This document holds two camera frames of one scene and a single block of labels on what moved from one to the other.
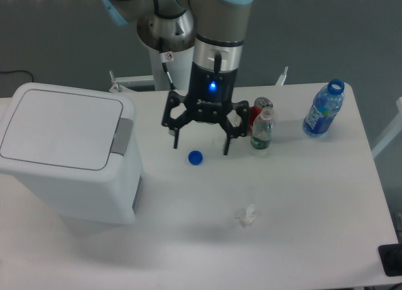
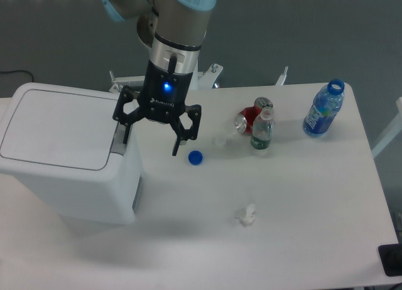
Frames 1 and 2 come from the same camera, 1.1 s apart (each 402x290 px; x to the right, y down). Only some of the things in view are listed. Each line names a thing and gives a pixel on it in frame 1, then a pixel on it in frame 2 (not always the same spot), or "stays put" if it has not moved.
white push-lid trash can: [78, 147] stays put
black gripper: [211, 92] to [162, 94]
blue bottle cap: [195, 157] stays put
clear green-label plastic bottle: [262, 129] stays put
